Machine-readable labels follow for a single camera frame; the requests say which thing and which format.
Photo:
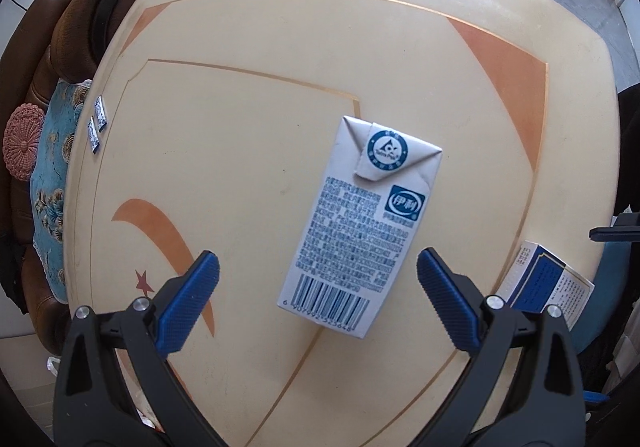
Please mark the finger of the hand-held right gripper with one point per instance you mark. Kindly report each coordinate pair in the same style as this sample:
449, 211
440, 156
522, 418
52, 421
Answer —
617, 232

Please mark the small white blue sachet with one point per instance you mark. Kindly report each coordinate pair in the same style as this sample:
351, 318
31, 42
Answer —
93, 134
102, 113

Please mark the teal plastic stool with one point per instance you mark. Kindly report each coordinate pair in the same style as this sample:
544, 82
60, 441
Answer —
602, 287

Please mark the white milk carton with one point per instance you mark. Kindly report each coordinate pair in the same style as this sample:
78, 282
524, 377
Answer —
350, 227

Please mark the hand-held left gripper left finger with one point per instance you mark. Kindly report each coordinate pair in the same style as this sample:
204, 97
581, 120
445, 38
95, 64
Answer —
187, 302

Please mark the white plastic bag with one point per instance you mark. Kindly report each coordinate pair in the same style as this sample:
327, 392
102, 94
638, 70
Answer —
53, 365

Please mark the blue and white cigarette box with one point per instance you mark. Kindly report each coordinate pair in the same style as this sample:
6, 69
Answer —
545, 277

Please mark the blue floral cushion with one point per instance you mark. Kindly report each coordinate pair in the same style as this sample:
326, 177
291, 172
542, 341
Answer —
50, 192

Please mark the brown leather sofa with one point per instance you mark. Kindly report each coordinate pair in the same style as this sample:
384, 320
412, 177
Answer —
75, 32

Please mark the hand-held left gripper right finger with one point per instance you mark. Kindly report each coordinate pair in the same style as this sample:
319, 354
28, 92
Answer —
447, 299

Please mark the pink crochet round cushion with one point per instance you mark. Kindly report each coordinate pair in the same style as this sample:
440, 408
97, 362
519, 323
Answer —
22, 142

